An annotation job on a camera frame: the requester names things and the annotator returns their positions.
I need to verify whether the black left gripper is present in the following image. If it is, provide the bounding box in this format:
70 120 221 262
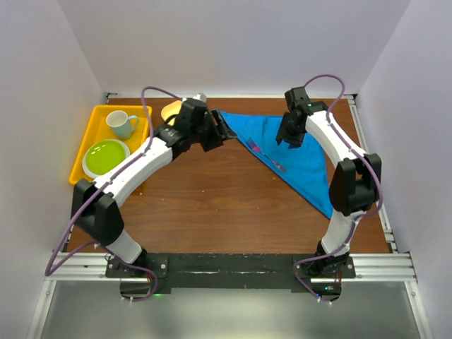
190 108 236 153

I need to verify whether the blue cloth napkin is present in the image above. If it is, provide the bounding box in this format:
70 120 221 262
221 111 333 218

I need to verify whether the iridescent metal fork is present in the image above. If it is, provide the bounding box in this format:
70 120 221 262
246 138 286 172

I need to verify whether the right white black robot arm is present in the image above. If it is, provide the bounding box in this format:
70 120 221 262
275 87 381 278

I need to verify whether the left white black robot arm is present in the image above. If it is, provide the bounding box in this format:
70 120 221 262
71 95 237 277

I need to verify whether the yellow square bowl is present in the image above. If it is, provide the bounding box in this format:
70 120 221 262
161 100 182 126

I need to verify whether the light blue ceramic mug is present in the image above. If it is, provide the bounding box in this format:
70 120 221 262
106 110 139 140

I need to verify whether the yellow plastic tray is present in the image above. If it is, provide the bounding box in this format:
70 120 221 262
69 105 149 185

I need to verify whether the green plate white rim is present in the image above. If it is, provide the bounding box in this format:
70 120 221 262
82 139 130 179

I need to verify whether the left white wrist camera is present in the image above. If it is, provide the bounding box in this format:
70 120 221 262
182 93 207 107

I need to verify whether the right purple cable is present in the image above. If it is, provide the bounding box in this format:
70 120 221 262
292 73 385 307

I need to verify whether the purple cable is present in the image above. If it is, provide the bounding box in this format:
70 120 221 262
292 73 385 307
44 86 184 304

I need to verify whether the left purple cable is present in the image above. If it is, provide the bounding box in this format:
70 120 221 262
44 86 184 304

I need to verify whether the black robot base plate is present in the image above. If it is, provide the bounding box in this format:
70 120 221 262
105 254 356 297

